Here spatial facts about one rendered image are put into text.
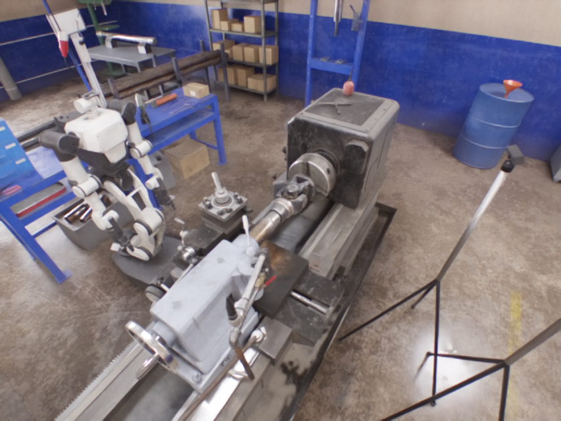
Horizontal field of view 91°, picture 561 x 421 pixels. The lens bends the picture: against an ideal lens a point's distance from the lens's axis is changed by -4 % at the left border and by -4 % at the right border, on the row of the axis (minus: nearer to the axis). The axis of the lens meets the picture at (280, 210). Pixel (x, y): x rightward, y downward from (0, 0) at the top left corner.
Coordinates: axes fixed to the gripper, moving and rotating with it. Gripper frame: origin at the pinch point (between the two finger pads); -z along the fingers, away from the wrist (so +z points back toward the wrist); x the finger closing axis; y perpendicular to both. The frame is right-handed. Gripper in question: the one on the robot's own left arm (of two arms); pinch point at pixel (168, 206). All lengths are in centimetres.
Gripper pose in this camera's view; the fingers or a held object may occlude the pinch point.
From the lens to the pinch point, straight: 235.5
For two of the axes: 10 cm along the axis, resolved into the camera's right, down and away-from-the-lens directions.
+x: 9.1, 1.0, -4.1
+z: -1.8, -7.8, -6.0
